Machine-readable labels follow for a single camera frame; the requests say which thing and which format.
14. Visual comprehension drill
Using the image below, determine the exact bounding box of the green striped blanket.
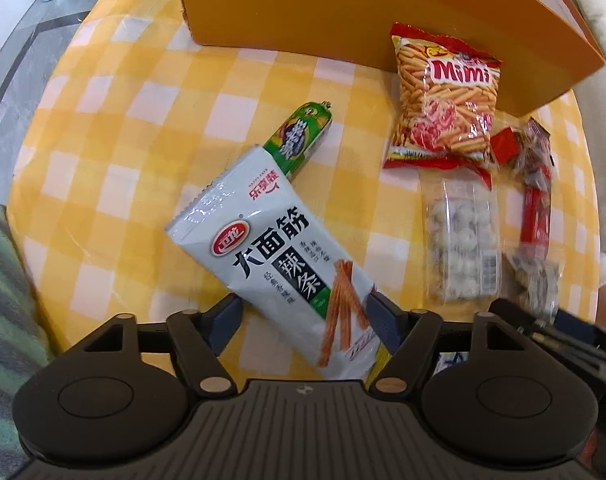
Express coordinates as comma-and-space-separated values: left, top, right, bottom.
0, 204, 54, 461

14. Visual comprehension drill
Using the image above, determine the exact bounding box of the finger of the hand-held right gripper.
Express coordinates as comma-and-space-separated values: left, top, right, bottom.
489, 298, 604, 341

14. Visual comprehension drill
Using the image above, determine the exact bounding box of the red brown chocolate bar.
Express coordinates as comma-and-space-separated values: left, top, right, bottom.
513, 117, 554, 248

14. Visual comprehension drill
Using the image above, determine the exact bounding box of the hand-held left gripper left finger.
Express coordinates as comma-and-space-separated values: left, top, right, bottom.
58, 293, 242, 395

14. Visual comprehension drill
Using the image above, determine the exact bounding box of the orange red snack stick bag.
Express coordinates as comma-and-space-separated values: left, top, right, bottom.
381, 22, 505, 171

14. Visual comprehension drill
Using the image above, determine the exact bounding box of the orange cardboard box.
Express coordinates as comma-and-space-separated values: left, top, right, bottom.
175, 0, 606, 116

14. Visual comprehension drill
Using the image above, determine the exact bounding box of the beige sofa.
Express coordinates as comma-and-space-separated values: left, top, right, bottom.
536, 0, 606, 281

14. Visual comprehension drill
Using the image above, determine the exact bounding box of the white spicy strip snack packet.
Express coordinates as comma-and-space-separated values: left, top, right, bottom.
164, 145, 384, 381

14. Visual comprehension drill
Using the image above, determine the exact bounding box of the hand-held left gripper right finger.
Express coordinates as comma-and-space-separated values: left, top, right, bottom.
367, 290, 546, 395

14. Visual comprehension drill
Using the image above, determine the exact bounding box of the green sausage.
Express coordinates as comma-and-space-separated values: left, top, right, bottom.
262, 101, 333, 183

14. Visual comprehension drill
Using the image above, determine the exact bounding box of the clear packet of white balls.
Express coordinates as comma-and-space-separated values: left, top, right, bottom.
419, 165, 501, 306

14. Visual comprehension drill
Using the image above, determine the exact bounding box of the small red packet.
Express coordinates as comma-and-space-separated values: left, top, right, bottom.
490, 129, 521, 166

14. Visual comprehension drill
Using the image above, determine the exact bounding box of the clear packet of seeds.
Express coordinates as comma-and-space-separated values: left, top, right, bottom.
503, 252, 560, 321

